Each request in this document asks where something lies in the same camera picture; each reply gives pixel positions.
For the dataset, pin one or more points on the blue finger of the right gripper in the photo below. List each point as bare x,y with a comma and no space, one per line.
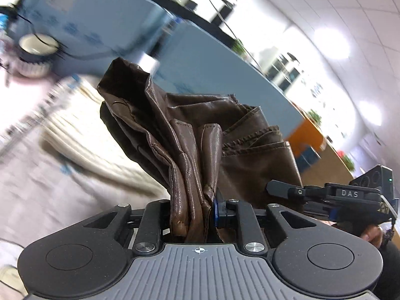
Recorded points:
284,190

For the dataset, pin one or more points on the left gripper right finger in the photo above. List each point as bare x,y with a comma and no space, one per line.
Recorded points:
240,217

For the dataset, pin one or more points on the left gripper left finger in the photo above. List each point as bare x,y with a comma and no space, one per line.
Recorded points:
155,218

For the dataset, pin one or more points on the brown leather vest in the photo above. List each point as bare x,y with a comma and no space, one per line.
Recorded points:
196,146

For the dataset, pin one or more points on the person's right hand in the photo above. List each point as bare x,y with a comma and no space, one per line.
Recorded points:
373,234

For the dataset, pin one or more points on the brown cardboard panel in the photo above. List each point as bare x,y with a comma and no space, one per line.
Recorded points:
328,169

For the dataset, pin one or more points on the orange cardboard box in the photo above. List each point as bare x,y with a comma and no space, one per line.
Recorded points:
305,135

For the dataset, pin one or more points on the cream knitted garment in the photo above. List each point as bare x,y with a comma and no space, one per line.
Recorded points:
77,132

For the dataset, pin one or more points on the light blue foam board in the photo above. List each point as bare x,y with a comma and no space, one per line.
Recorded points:
190,61

